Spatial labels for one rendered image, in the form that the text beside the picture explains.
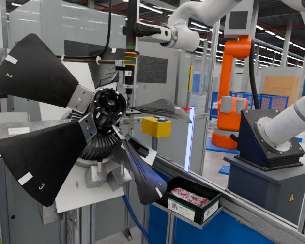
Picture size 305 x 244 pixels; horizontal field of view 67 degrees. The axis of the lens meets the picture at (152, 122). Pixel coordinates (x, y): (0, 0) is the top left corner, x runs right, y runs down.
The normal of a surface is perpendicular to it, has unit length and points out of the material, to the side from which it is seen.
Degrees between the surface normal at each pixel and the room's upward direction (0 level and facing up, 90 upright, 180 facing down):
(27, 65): 79
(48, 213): 90
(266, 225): 90
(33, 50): 73
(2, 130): 50
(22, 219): 90
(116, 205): 90
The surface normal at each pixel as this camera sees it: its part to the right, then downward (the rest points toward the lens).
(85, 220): 0.58, 0.19
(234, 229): -0.82, 0.07
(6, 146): 0.66, -0.11
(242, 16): -0.31, 0.17
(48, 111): 0.48, -0.48
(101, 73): -0.31, -0.54
